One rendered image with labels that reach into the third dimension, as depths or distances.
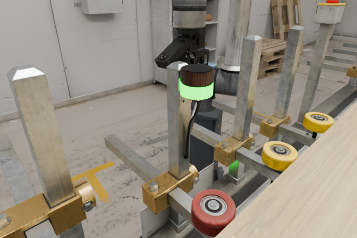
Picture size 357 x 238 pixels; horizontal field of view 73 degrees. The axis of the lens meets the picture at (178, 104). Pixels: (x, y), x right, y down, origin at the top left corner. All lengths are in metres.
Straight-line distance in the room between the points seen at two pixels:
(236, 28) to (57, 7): 2.16
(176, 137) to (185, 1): 0.35
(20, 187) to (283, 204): 0.46
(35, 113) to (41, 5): 2.68
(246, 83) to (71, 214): 0.49
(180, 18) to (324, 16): 0.60
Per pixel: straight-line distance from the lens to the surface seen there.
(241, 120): 0.70
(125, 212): 1.69
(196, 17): 0.66
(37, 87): 0.33
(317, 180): 0.60
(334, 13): 1.07
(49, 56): 3.06
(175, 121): 0.49
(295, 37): 0.86
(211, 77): 0.42
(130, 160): 0.65
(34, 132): 0.35
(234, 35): 1.32
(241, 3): 1.30
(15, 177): 0.53
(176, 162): 0.55
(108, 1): 2.95
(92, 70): 3.22
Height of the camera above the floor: 1.25
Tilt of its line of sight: 25 degrees down
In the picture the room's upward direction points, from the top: straight up
